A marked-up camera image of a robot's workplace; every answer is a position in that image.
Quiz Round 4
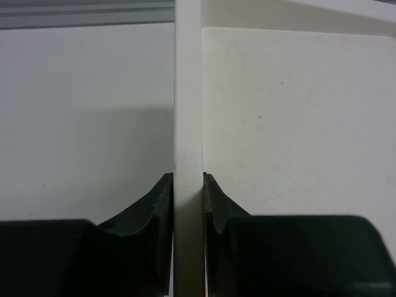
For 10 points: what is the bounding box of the white three-drawer cabinet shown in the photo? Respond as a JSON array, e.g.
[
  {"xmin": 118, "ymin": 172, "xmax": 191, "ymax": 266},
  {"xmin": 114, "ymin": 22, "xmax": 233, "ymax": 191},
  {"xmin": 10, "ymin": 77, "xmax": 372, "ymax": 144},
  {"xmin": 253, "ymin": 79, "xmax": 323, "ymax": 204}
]
[{"xmin": 173, "ymin": 1, "xmax": 395, "ymax": 296}]

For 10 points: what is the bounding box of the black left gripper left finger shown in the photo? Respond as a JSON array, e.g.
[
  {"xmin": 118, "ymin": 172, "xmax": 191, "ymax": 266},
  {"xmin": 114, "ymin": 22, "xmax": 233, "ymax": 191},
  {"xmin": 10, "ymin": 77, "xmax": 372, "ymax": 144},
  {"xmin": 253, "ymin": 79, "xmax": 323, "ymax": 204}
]
[{"xmin": 1, "ymin": 173, "xmax": 173, "ymax": 296}]

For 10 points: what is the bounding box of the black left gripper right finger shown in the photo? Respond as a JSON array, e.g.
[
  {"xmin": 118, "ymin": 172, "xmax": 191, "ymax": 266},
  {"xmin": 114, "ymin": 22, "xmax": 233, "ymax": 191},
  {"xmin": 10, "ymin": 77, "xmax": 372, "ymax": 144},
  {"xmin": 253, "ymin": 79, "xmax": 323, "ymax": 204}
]
[{"xmin": 202, "ymin": 174, "xmax": 395, "ymax": 296}]

